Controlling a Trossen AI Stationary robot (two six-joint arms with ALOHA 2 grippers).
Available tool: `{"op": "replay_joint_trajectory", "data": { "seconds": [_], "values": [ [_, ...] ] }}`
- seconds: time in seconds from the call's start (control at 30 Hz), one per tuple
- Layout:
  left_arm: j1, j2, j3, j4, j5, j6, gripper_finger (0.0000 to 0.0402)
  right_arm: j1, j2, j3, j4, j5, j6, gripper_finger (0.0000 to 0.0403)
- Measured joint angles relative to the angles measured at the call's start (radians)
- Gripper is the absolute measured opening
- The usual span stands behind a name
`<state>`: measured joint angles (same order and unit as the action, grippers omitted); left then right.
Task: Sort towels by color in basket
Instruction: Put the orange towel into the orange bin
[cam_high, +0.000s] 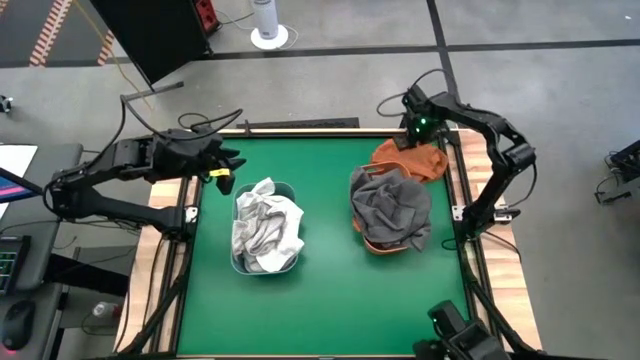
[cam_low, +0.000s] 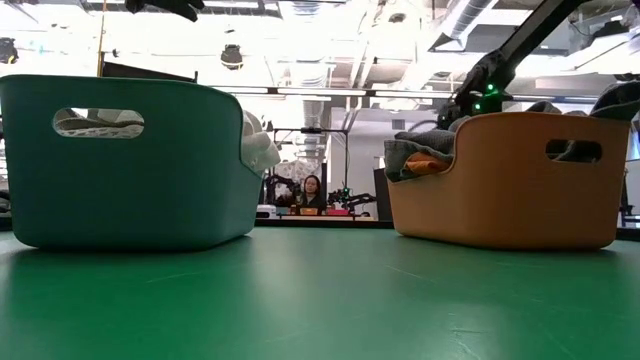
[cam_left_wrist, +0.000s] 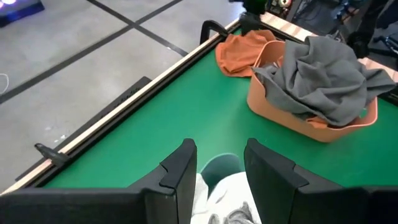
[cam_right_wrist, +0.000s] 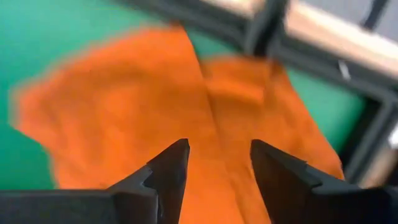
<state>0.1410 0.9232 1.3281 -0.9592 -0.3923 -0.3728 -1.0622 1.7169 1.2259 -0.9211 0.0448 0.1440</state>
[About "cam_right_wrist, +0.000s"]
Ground black table frame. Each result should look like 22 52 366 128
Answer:
118 0 398 187

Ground orange towel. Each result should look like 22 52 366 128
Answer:
9 24 346 224

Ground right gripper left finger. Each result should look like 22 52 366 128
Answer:
108 138 191 224

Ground green table mat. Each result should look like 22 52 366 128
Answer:
0 0 368 190

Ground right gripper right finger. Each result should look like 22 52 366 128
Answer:
250 139 358 224

